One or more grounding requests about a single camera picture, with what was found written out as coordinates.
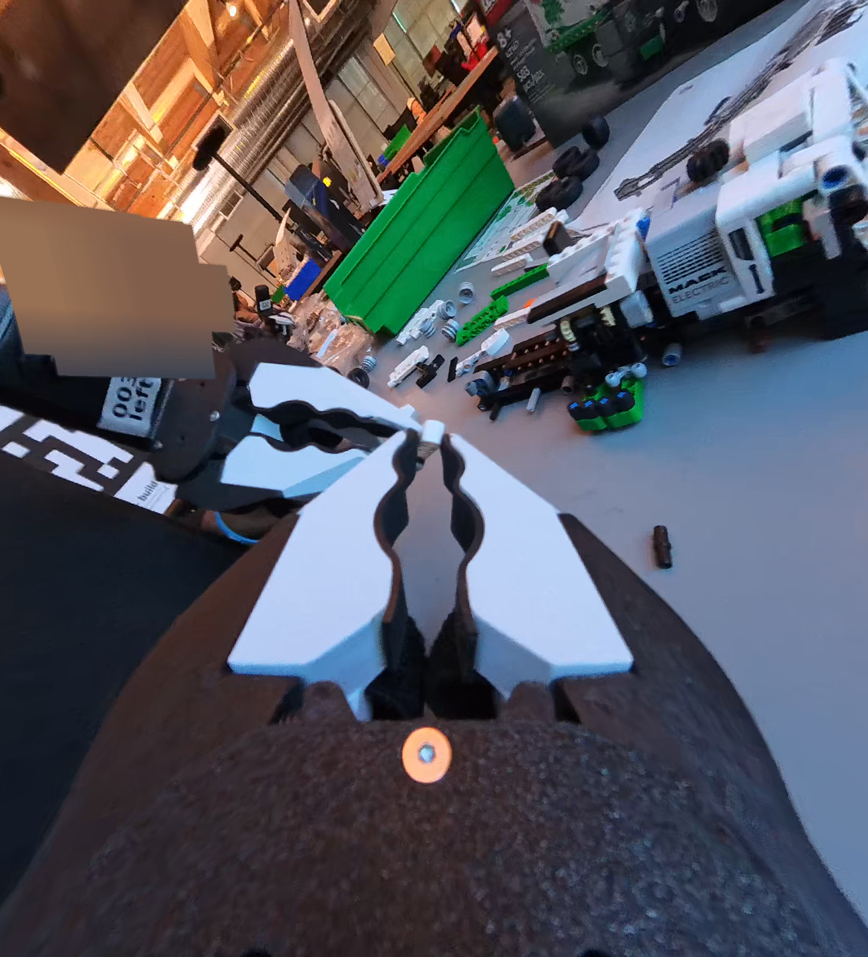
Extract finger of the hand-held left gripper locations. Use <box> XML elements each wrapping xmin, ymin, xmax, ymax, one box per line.
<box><xmin>247</xmin><ymin>362</ymin><xmax>425</xmax><ymax>442</ymax></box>
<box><xmin>221</xmin><ymin>422</ymin><xmax>398</xmax><ymax>502</ymax></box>

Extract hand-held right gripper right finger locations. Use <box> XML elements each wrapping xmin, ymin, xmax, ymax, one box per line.
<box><xmin>430</xmin><ymin>434</ymin><xmax>635</xmax><ymax>700</ymax></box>

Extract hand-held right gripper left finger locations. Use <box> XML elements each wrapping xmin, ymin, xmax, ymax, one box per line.
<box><xmin>227</xmin><ymin>430</ymin><xmax>429</xmax><ymax>722</ymax></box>

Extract green lego beam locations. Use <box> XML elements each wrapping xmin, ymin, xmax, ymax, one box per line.
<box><xmin>490</xmin><ymin>263</ymin><xmax>549</xmax><ymax>298</ymax></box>

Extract white lego truck model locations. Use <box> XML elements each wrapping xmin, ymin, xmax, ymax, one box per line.
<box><xmin>467</xmin><ymin>58</ymin><xmax>868</xmax><ymax>435</ymax></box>

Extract black lego set box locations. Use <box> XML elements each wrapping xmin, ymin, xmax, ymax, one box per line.
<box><xmin>488</xmin><ymin>0</ymin><xmax>786</xmax><ymax>147</ymax></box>

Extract lego instruction booklet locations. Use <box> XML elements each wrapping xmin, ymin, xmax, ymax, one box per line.
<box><xmin>572</xmin><ymin>0</ymin><xmax>868</xmax><ymax>234</ymax></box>

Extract clear plastic bags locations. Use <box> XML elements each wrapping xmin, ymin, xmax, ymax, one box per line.
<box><xmin>288</xmin><ymin>293</ymin><xmax>375</xmax><ymax>371</ymax></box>

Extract blue wristband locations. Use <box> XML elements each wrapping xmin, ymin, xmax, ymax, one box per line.
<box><xmin>213</xmin><ymin>510</ymin><xmax>262</xmax><ymax>544</ymax></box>

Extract small blue bin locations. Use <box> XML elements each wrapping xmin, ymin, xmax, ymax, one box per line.
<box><xmin>285</xmin><ymin>258</ymin><xmax>324</xmax><ymax>302</ymax></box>

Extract framed tag placard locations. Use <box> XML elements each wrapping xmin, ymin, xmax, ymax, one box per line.
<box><xmin>0</xmin><ymin>396</ymin><xmax>181</xmax><ymax>517</ymax></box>

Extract green plastic bin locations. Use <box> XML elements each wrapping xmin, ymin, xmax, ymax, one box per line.
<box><xmin>323</xmin><ymin>105</ymin><xmax>517</xmax><ymax>337</ymax></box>

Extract dark blue box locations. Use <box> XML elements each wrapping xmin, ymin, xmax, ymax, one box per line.
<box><xmin>283</xmin><ymin>164</ymin><xmax>364</xmax><ymax>251</ymax></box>

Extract green white sticker sheet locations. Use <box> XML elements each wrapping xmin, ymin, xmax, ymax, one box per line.
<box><xmin>455</xmin><ymin>173</ymin><xmax>558</xmax><ymax>274</ymax></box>

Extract black stand lamp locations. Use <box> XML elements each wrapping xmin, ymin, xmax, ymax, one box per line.
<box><xmin>191</xmin><ymin>123</ymin><xmax>296</xmax><ymax>225</ymax></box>

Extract person's black top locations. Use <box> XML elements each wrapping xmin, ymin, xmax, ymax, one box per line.
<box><xmin>0</xmin><ymin>437</ymin><xmax>308</xmax><ymax>957</ymax></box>

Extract background wooden desk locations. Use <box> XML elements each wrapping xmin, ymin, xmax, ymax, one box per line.
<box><xmin>378</xmin><ymin>45</ymin><xmax>501</xmax><ymax>188</ymax></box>

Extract white curved stand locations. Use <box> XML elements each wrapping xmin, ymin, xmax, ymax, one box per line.
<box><xmin>287</xmin><ymin>0</ymin><xmax>384</xmax><ymax>210</ymax></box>

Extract dark grey container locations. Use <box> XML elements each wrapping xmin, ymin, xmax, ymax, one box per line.
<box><xmin>494</xmin><ymin>96</ymin><xmax>538</xmax><ymax>153</ymax></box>

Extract green lego frame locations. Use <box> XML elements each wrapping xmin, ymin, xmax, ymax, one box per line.
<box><xmin>455</xmin><ymin>295</ymin><xmax>511</xmax><ymax>346</ymax></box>

